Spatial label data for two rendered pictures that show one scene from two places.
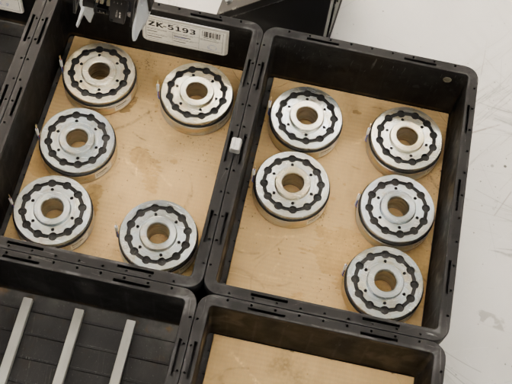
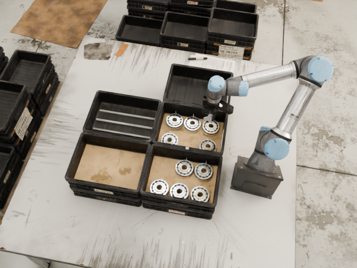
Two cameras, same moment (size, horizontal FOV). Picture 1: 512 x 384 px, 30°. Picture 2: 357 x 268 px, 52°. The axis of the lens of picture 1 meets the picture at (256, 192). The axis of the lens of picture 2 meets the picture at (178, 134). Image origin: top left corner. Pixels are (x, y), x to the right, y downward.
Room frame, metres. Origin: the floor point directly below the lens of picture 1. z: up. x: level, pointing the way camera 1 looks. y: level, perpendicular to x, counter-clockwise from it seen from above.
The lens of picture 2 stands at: (0.61, -0.95, 2.69)
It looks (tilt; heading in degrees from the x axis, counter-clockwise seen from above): 58 degrees down; 94
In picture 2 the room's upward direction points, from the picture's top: 3 degrees clockwise
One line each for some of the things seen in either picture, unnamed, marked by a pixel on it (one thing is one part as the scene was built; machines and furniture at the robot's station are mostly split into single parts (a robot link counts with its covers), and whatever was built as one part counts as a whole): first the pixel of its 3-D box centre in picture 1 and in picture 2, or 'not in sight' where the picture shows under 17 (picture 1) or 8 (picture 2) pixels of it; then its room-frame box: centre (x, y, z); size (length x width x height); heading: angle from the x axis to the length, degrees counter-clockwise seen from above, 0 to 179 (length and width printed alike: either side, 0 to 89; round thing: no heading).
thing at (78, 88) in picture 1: (99, 73); (211, 126); (0.72, 0.24, 0.86); 0.10 x 0.10 x 0.01
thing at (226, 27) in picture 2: not in sight; (230, 42); (0.86, 1.46, 0.37); 0.40 x 0.30 x 0.45; 176
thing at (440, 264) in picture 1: (342, 193); (181, 178); (0.59, -0.12, 0.87); 0.40 x 0.30 x 0.11; 176
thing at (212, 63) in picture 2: not in sight; (211, 67); (0.70, 0.85, 0.70); 0.33 x 0.23 x 0.01; 176
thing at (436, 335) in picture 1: (348, 176); (182, 174); (0.59, -0.12, 0.92); 0.40 x 0.30 x 0.02; 176
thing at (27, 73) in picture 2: not in sight; (30, 84); (-0.74, 0.82, 0.31); 0.40 x 0.30 x 0.34; 86
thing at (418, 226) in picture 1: (397, 209); (179, 191); (0.58, -0.19, 0.86); 0.10 x 0.10 x 0.01
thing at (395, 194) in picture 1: (398, 207); (179, 191); (0.58, -0.19, 0.86); 0.05 x 0.05 x 0.01
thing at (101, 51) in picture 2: not in sight; (97, 50); (-0.14, 0.89, 0.71); 0.22 x 0.19 x 0.01; 176
